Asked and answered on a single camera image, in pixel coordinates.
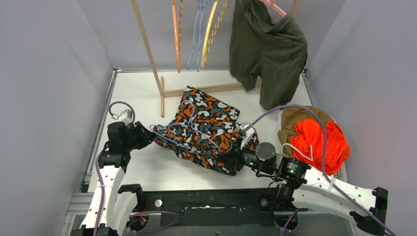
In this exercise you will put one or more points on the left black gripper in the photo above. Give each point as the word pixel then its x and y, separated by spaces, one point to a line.
pixel 141 134

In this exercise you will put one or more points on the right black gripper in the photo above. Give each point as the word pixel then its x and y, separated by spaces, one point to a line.
pixel 235 163

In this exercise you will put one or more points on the orange camouflage print shorts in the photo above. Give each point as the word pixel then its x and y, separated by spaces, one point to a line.
pixel 215 118

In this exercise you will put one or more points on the olive brown shorts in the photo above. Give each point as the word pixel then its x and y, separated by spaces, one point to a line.
pixel 291 115

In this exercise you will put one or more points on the red orange shorts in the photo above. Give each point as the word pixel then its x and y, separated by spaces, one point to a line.
pixel 308 145

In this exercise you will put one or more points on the white plastic basket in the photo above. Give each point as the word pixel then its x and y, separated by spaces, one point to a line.
pixel 341 174

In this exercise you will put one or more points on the wooden clothes hanger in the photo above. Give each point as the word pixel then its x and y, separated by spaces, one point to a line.
pixel 177 11

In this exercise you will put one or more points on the cream wooden hanger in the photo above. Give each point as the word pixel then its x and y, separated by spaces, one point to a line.
pixel 212 27

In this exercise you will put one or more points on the light blue wire hanger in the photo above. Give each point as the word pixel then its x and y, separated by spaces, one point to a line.
pixel 196 38

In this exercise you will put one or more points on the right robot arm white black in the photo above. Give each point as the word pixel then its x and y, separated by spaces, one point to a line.
pixel 304 187

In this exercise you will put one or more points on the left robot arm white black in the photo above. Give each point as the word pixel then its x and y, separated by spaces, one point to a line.
pixel 112 202

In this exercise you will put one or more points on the dark green patterned shorts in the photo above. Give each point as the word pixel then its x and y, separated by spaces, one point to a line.
pixel 275 52

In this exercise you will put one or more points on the pink plastic hanger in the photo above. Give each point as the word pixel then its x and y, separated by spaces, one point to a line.
pixel 275 7

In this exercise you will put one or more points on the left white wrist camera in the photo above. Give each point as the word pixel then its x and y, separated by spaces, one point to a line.
pixel 125 116

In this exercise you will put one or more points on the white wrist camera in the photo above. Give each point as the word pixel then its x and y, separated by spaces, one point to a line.
pixel 125 116
pixel 246 132

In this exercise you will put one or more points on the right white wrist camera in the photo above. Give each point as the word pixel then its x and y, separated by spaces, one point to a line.
pixel 246 132

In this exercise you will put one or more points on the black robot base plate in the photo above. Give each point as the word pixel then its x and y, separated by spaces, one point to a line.
pixel 236 212

